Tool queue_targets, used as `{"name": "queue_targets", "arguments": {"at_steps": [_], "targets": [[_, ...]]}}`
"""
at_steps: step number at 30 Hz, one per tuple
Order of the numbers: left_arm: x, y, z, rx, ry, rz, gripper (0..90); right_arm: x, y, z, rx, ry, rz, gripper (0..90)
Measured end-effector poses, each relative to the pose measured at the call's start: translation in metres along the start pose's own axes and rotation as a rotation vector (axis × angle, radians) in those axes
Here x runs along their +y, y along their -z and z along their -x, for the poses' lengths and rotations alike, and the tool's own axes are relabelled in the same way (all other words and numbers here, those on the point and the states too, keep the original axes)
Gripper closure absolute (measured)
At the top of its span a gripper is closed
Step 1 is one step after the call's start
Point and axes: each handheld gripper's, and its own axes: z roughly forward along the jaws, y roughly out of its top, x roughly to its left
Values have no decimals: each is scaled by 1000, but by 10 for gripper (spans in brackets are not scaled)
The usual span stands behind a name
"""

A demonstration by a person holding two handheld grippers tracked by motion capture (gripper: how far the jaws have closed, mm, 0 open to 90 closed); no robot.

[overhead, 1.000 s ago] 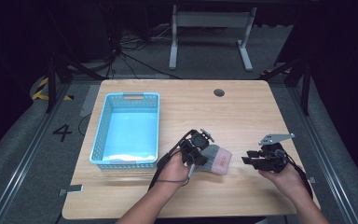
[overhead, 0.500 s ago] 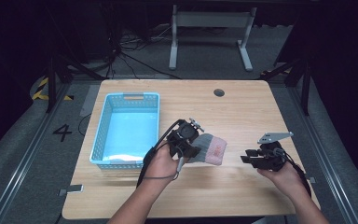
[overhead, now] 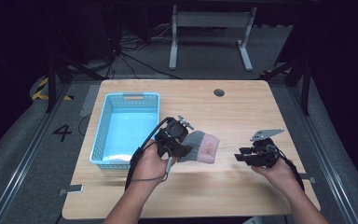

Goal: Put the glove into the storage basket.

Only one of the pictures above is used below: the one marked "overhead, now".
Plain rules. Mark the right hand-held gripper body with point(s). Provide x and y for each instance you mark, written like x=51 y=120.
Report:
x=265 y=152

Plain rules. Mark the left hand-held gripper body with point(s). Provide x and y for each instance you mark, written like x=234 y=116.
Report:
x=171 y=138

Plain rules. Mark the grey sock with pink band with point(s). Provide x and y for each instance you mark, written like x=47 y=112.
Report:
x=203 y=147

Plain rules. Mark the person's right hand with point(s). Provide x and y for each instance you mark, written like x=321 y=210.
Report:
x=276 y=175

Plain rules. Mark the person's left hand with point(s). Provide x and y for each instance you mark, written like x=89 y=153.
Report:
x=150 y=165

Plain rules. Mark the light blue plastic basket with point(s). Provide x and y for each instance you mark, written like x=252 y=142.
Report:
x=127 y=130

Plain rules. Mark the grey tape piece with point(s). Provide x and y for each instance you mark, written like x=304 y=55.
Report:
x=311 y=179

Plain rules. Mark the black metal stand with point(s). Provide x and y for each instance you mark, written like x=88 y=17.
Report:
x=54 y=81
x=304 y=84

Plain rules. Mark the aluminium floor rail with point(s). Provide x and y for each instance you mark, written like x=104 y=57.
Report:
x=326 y=161
x=28 y=152

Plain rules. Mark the white metal desk frame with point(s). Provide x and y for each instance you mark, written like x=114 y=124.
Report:
x=211 y=25

